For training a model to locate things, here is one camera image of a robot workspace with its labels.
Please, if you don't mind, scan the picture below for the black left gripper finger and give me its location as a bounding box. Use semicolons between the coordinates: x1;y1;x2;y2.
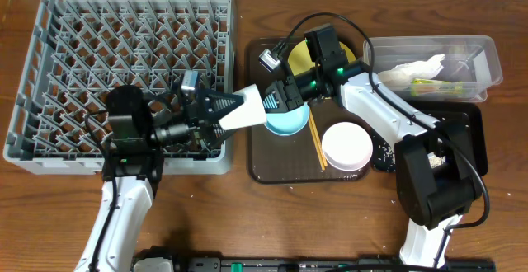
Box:
205;91;244;114
194;125;233;152

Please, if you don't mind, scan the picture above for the grey dish rack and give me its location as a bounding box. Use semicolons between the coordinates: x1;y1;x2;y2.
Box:
3;0;236;175

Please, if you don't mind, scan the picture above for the wooden chopstick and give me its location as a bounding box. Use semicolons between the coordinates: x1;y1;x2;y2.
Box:
307;110;326;171
309;110;329;169

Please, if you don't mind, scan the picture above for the light blue bowl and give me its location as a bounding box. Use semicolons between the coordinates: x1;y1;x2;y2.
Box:
264;103;310;136

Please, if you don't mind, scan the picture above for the clear plastic bin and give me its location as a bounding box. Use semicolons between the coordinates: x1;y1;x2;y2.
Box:
363;35;503;102

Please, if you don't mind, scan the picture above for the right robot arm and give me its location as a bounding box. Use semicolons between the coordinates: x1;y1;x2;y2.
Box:
206;24;489;269

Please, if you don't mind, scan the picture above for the rice food waste pile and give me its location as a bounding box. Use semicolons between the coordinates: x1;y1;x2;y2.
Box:
374;144;446;172

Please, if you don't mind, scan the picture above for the yellow plate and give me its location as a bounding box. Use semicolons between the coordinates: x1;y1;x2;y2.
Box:
287;39;356;77

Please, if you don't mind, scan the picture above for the green snack wrapper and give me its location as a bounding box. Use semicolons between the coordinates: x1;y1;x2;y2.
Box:
410;79;464;96

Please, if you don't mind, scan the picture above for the small white cup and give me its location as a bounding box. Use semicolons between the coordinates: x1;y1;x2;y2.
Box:
219;84;266;130

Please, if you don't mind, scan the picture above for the black waste tray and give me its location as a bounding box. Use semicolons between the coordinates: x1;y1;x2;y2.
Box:
370;101;488;176

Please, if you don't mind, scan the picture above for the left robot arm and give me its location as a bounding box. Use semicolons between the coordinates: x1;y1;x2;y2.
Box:
76;85;244;271

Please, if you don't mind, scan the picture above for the white pink bowl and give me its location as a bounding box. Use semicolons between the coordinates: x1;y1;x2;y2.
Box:
322;122;373;171

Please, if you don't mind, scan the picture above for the dark brown serving tray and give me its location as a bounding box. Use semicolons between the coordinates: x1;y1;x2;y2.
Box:
244;38;370;185

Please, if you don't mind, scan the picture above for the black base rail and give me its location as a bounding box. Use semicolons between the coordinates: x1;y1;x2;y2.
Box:
129;246;497;272

